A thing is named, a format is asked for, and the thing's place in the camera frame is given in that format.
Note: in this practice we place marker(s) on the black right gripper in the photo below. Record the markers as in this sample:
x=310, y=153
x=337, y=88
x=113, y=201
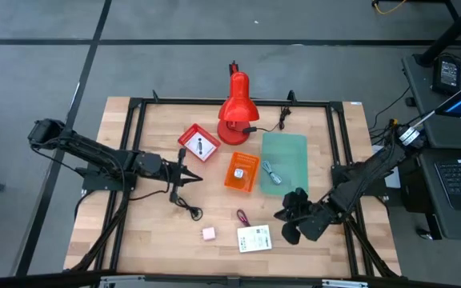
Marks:
x=316, y=222

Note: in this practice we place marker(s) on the orange plastic basket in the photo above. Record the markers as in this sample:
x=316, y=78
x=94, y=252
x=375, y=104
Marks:
x=250, y=180

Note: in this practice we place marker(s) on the black aluminium table frame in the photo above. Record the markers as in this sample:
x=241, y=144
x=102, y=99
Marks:
x=174, y=101

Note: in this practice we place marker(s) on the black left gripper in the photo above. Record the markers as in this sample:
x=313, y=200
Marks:
x=172, y=172

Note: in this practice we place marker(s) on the red desk lamp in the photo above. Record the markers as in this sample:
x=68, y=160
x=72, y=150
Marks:
x=238, y=108

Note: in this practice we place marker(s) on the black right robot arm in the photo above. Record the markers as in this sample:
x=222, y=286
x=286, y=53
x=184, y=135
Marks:
x=374, y=168

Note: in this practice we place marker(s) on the white paper sheet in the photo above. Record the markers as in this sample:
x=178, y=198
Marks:
x=394, y=180

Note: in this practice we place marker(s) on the black electronic device box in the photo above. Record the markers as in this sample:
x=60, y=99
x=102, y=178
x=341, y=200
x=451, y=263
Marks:
x=448, y=74

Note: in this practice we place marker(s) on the red plastic basket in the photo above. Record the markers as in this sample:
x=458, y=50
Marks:
x=186, y=138

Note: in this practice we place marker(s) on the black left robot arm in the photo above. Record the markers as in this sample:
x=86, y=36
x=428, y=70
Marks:
x=94, y=150

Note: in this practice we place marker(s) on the black slanted desk leg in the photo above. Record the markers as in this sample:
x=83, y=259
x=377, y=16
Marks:
x=450, y=36

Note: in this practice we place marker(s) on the green translucent plastic bin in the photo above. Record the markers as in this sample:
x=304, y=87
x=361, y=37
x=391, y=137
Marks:
x=290, y=148

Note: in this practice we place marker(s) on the silver aluminium bracket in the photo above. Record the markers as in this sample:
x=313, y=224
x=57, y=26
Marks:
x=122, y=282
x=344, y=284

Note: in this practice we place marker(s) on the white printed card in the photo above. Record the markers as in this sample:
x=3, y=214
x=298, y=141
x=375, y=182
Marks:
x=254, y=238

